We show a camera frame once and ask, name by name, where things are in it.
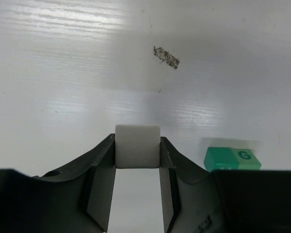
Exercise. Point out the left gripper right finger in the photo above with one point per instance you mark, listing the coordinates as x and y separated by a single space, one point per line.
222 201

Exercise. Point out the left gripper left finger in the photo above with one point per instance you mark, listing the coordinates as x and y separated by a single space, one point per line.
74 198

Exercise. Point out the dark green H block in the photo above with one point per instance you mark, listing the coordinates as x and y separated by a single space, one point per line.
220 158

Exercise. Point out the light green G block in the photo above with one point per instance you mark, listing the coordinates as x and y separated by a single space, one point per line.
246 159

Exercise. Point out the white E block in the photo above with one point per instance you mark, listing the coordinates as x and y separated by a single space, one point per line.
137 146

